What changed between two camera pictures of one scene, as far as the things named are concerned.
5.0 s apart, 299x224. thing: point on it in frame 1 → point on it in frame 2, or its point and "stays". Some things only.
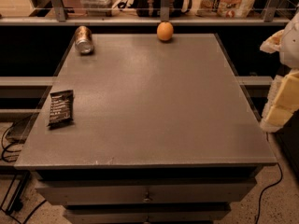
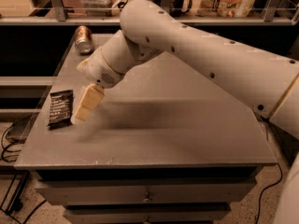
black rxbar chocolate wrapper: [61, 109] stays
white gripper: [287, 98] → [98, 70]
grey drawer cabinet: [162, 133] stays
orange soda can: [83, 40] stays
